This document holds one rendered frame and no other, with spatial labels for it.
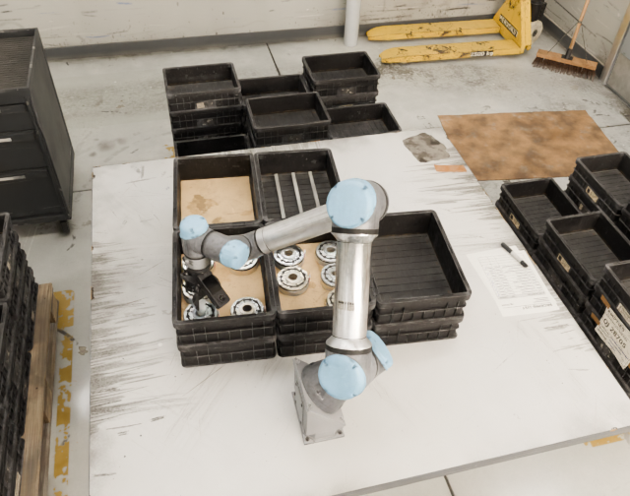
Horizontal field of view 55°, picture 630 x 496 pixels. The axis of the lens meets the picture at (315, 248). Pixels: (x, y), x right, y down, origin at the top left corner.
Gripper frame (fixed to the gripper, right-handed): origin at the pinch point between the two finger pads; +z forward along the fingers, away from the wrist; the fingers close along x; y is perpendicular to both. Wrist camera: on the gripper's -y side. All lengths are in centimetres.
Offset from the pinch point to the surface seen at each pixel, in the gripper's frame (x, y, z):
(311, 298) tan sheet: -26.1, -18.9, 2.1
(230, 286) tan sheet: -12.2, 3.6, 2.0
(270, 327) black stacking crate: -6.7, -19.2, -1.9
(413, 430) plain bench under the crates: -17, -67, 15
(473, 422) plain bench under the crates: -31, -79, 15
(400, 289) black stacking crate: -49, -38, 2
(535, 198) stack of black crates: -197, -31, 58
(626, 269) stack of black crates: -143, -88, 30
